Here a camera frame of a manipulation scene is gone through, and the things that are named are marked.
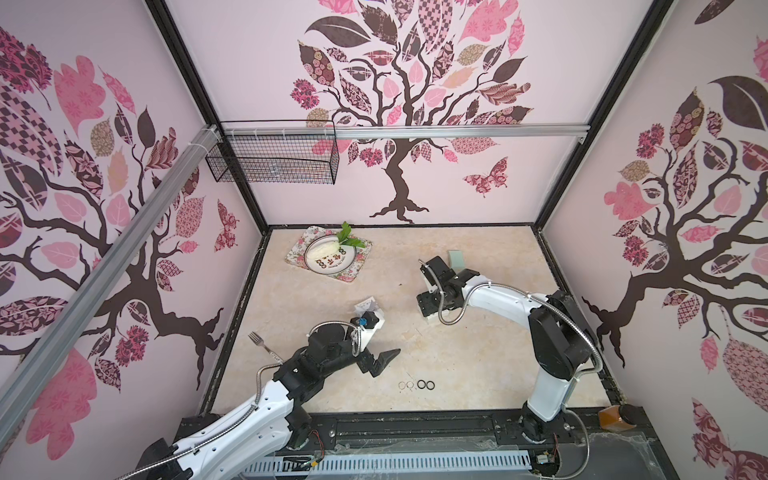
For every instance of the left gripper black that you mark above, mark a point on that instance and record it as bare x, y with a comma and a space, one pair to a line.
383, 360

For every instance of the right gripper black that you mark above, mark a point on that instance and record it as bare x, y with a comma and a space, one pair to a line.
435, 287

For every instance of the gold rings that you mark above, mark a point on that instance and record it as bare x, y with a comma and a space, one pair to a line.
407, 386

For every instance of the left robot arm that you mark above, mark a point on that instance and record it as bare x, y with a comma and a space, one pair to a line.
273, 418

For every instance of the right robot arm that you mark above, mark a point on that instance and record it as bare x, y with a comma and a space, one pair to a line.
563, 343

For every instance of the white gift box near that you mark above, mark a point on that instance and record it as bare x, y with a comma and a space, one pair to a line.
367, 305

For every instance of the floral round plate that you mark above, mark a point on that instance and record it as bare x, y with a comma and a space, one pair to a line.
325, 256

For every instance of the floral square tray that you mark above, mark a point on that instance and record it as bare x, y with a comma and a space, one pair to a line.
295, 256

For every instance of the green leaf sprig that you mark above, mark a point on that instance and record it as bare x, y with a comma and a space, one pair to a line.
345, 238

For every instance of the silver fork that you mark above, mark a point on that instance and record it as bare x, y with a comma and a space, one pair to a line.
259, 342

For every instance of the right amber spice jar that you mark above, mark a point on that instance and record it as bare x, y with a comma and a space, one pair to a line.
619, 418

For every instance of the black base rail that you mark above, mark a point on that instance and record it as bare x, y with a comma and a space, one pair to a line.
330, 430

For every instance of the white cable duct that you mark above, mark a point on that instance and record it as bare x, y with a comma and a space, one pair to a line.
393, 463

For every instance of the aluminium rail back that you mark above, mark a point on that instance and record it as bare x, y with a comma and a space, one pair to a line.
413, 132

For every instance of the aluminium rail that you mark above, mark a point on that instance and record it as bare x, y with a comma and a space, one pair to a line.
413, 132
29, 379

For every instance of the black wire basket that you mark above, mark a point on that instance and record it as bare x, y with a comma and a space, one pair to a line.
276, 151

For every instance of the aluminium rail left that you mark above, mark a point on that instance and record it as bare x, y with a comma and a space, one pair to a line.
29, 379

